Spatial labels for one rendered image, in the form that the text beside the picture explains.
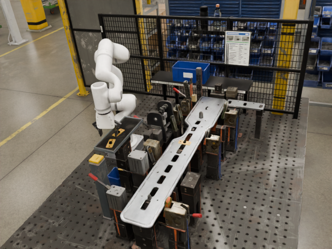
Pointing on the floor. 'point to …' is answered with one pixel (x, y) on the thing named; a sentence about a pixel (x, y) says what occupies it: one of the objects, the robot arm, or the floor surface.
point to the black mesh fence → (213, 53)
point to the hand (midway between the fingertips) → (108, 134)
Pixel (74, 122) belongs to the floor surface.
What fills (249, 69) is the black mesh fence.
